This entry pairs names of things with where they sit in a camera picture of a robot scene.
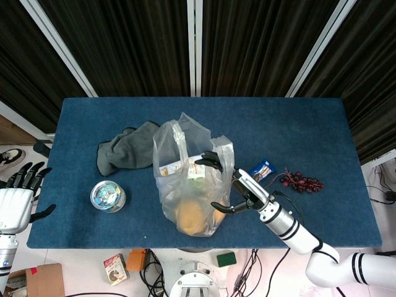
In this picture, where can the dark brown curtain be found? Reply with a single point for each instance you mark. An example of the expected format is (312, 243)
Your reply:
(123, 46)
(263, 46)
(28, 62)
(365, 77)

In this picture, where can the black power adapter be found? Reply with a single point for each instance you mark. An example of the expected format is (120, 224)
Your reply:
(389, 196)

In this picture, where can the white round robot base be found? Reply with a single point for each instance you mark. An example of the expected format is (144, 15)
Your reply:
(193, 278)

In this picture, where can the green sponge block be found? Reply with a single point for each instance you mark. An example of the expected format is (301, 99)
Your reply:
(226, 259)

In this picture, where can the blue cookie packet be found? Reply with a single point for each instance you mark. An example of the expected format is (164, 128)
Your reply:
(262, 169)

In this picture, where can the dark red grape bunch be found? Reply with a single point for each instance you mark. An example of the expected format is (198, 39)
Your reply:
(304, 183)

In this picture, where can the brown cardboard box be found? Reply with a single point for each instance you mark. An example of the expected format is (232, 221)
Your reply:
(43, 280)

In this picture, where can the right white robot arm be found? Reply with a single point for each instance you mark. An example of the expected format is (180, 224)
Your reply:
(309, 241)

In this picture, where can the brown board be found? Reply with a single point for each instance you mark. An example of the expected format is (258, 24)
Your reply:
(12, 133)

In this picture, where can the white frame post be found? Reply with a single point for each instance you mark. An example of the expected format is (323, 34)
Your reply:
(24, 120)
(379, 159)
(58, 46)
(321, 46)
(195, 46)

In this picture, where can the orange box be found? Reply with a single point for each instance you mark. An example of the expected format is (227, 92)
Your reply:
(136, 260)

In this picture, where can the grey cloth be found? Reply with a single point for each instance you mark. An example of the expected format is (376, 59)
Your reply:
(130, 151)

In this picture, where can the orange round item in bag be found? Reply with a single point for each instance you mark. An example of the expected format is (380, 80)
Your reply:
(191, 216)

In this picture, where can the printed white box in bag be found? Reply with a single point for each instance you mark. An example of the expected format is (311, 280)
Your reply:
(173, 168)

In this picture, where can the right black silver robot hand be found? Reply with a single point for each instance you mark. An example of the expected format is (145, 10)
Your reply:
(253, 191)

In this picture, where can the red printed snack box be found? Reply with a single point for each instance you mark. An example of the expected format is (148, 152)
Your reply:
(116, 269)

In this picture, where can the black round foot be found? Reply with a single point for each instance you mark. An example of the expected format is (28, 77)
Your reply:
(41, 149)

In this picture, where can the white black sneaker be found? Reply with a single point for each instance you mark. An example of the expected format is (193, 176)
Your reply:
(10, 157)

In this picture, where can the clear plastic bag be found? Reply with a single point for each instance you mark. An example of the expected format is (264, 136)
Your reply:
(173, 191)

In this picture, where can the green item in bag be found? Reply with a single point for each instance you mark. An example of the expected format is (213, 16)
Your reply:
(196, 185)

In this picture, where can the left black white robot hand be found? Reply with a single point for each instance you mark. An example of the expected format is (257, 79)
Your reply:
(15, 207)

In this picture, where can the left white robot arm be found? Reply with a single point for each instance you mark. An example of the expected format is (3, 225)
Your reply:
(6, 253)

